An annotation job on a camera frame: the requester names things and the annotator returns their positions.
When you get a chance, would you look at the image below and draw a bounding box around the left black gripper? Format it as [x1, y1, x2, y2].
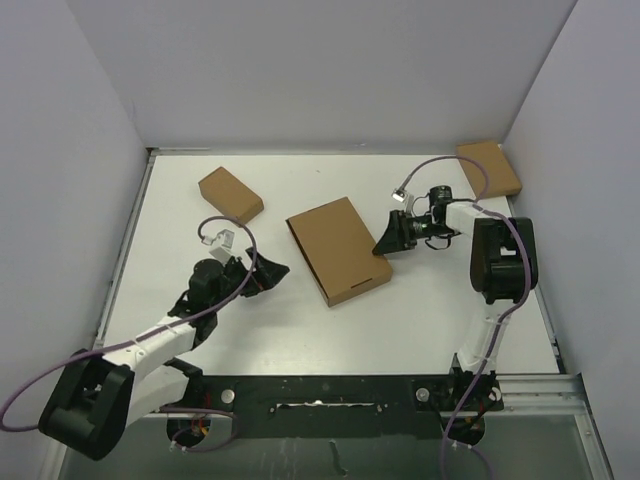
[210, 246, 288, 312]

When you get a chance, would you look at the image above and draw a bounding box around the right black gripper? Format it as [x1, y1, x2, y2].
[373, 210, 454, 256]

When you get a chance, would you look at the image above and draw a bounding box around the large cardboard box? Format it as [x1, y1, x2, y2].
[286, 197, 393, 307]

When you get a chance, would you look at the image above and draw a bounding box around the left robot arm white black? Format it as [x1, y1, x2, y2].
[37, 247, 290, 460]

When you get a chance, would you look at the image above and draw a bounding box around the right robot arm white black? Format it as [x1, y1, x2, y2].
[372, 185, 538, 409]

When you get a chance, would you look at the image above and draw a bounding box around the small closed cardboard box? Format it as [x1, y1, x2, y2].
[198, 167, 264, 224]

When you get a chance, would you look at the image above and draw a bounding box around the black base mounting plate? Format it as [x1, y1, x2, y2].
[166, 373, 504, 447]

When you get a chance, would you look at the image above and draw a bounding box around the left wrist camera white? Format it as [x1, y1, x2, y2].
[201, 229, 235, 265]

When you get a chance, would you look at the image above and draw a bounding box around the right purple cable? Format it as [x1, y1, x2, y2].
[399, 155, 536, 480]

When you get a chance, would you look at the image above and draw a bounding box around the aluminium frame rail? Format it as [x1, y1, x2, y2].
[41, 375, 611, 479]

